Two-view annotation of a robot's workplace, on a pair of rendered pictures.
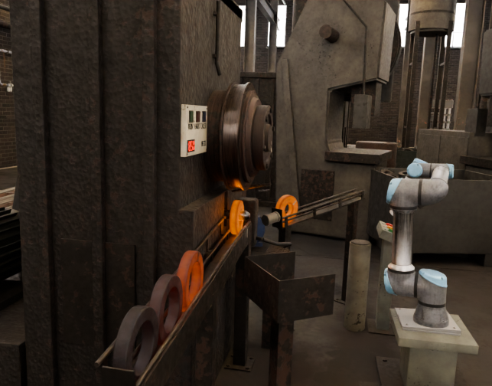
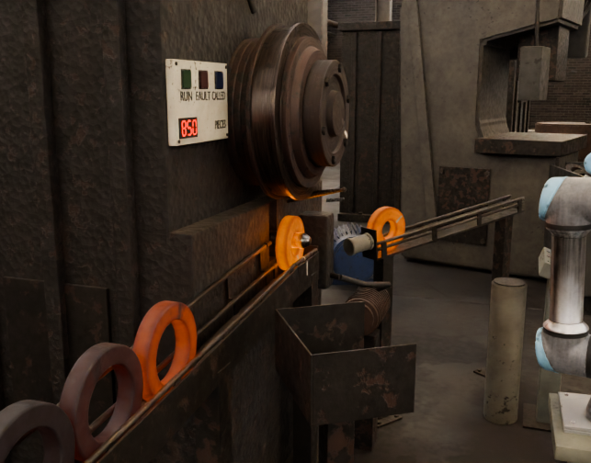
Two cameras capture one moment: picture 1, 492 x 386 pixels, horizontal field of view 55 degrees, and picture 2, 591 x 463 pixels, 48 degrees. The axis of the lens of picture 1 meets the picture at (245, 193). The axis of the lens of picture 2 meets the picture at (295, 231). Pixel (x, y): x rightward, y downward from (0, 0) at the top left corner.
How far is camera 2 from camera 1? 36 cm
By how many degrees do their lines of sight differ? 8
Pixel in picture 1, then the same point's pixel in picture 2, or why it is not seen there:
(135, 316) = (5, 423)
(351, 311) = (494, 392)
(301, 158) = (439, 151)
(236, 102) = (275, 54)
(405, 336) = (566, 444)
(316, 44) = not seen: outside the picture
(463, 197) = not seen: outside the picture
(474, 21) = not seen: outside the picture
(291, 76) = (422, 24)
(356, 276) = (502, 337)
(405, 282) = (571, 352)
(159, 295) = (78, 380)
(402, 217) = (566, 243)
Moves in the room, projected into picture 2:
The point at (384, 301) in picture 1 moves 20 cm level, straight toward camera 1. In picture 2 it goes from (549, 378) to (543, 400)
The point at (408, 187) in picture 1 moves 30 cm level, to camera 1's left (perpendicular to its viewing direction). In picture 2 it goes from (575, 191) to (454, 189)
